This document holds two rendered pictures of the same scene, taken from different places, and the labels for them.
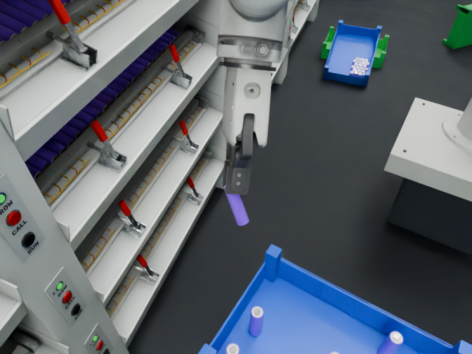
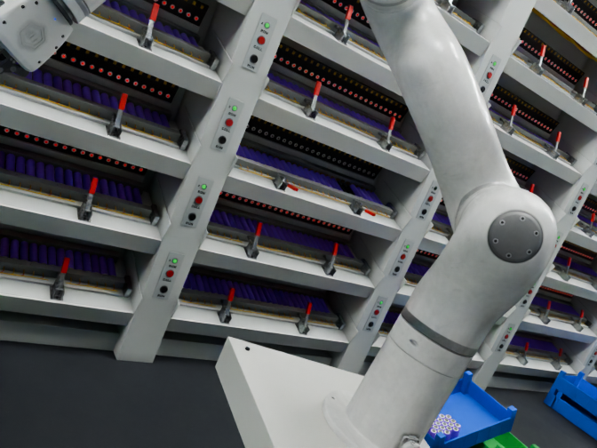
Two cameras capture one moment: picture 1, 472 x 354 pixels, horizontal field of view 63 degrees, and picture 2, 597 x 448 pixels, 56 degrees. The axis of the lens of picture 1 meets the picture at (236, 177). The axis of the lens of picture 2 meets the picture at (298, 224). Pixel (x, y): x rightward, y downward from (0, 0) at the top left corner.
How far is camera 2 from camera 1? 94 cm
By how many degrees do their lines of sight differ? 46
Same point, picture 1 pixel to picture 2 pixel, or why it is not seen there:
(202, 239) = (21, 353)
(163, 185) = (19, 199)
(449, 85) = not seen: outside the picture
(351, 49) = (461, 415)
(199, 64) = (151, 147)
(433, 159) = (262, 374)
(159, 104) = (70, 117)
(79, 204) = not seen: outside the picture
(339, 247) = not seen: outside the picture
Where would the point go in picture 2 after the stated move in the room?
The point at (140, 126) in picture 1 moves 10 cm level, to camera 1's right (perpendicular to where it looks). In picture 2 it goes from (30, 105) to (55, 122)
